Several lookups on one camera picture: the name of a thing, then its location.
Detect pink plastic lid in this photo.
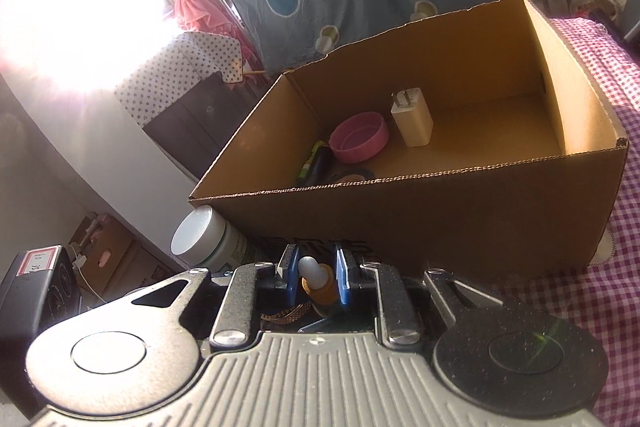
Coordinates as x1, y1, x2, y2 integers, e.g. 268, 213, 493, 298
329, 112, 390, 165

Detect green glue stick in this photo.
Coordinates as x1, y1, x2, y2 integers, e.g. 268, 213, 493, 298
295, 140, 326, 186

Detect black cylindrical battery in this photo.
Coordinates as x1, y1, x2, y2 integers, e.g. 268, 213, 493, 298
303, 145, 334, 186

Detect purple checkered tablecloth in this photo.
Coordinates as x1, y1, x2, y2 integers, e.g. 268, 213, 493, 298
498, 18, 640, 426

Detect dark cabinet with dotted cloth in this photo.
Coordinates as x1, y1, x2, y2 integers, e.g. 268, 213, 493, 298
115, 31, 271, 179

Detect gold lidded round jar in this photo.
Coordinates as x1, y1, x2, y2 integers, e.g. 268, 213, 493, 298
260, 303, 311, 325

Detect black electrical tape roll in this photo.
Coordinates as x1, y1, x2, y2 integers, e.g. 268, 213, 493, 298
326, 167, 376, 184

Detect brown cardboard box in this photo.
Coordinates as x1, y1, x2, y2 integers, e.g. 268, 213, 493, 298
190, 0, 629, 280

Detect green dropper bottle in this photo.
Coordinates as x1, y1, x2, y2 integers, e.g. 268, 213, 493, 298
297, 256, 341, 317

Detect white supplement bottle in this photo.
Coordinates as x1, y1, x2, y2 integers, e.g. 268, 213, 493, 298
170, 205, 266, 273

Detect white USB charger plug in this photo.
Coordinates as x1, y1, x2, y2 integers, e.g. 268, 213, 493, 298
390, 88, 434, 147

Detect pink hanging clothes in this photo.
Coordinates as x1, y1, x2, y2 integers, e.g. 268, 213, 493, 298
174, 0, 262, 70

